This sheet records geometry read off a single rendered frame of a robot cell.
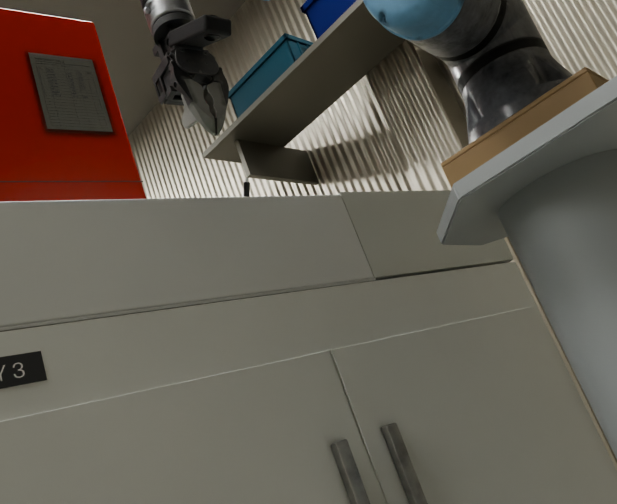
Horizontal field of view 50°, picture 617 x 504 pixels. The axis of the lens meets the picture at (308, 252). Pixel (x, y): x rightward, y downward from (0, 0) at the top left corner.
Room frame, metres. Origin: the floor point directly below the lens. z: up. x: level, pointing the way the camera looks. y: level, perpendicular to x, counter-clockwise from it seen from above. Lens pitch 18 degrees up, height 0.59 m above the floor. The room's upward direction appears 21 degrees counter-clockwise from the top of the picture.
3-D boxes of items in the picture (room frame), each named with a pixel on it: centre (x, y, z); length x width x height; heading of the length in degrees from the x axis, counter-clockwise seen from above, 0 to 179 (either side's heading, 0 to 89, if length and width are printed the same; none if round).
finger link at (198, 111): (0.86, 0.09, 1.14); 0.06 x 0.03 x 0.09; 42
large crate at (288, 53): (3.00, -0.20, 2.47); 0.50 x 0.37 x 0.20; 50
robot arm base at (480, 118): (0.75, -0.31, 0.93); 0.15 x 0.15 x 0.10
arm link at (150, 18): (0.87, 0.08, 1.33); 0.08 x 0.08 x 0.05
